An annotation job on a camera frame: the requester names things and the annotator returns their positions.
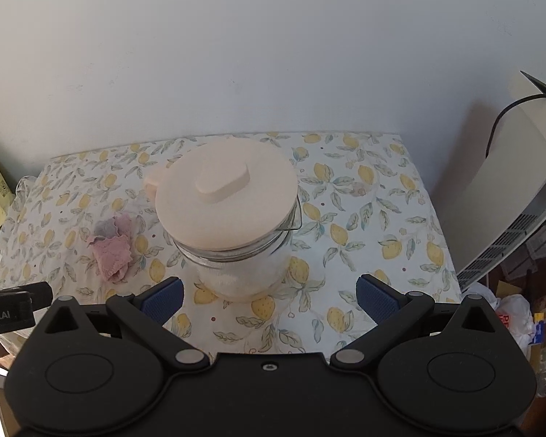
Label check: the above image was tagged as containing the cream plastic jar lid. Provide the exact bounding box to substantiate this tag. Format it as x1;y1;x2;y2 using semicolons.
143;139;298;251

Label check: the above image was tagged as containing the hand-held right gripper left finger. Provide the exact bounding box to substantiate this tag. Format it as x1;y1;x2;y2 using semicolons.
42;277;211;370

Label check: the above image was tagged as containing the lemon print tablecloth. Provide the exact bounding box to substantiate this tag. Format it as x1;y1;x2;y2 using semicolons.
0;132;465;356

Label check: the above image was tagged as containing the glass jar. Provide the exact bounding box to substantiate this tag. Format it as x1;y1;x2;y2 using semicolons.
173;196;303;303

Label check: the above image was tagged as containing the white plastic bag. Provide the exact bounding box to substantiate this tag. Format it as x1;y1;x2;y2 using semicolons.
464;282;535;351

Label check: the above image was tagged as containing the black cable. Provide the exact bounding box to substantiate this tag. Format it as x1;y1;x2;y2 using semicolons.
484;93;546;160

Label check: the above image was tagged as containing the pink cloth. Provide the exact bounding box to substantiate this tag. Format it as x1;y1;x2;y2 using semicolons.
86;213;137;283

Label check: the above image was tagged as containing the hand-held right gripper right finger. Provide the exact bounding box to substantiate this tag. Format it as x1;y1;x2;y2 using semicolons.
330;274;501;370

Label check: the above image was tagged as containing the white appliance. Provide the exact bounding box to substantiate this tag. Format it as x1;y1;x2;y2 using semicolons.
455;70;546;287

